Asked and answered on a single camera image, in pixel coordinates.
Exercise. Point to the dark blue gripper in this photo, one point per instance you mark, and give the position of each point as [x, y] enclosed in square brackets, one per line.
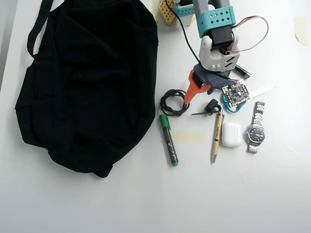
[197, 80]

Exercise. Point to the black clip earpiece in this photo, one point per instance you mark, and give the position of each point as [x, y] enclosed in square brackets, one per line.
[210, 105]

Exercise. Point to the black fabric bag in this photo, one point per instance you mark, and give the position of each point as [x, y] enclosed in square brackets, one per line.
[85, 85]

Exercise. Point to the black usb stick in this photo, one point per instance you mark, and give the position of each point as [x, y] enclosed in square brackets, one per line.
[243, 72]

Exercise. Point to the wooden ballpoint pen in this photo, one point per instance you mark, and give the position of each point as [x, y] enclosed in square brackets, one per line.
[217, 136]

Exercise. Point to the white earbuds case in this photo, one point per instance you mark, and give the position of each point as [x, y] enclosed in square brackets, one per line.
[231, 134]

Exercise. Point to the green black marker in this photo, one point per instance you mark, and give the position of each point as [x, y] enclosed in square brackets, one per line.
[169, 143]

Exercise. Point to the silver metal wristwatch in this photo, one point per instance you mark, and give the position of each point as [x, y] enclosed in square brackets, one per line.
[256, 134]

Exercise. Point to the yellow perforated block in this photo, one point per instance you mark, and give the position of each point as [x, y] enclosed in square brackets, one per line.
[166, 12]

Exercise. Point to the beige tape piece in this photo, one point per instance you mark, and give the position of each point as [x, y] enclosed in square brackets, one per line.
[301, 30]

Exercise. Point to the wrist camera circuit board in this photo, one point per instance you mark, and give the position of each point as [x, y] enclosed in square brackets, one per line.
[236, 93]

